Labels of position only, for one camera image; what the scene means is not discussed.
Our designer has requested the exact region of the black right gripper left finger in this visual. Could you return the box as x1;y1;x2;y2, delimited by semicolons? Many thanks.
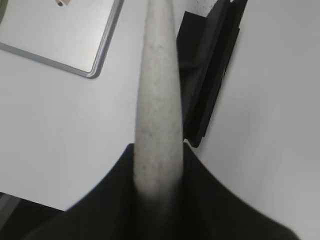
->
25;143;137;240

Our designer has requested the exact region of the black knife stand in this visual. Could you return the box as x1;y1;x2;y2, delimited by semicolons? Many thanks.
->
176;0;247;148

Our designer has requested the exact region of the white cutting board grey rim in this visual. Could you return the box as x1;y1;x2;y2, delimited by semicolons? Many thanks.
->
0;0;124;79

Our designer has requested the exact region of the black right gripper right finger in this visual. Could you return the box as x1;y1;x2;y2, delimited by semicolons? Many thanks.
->
176;143;298;240

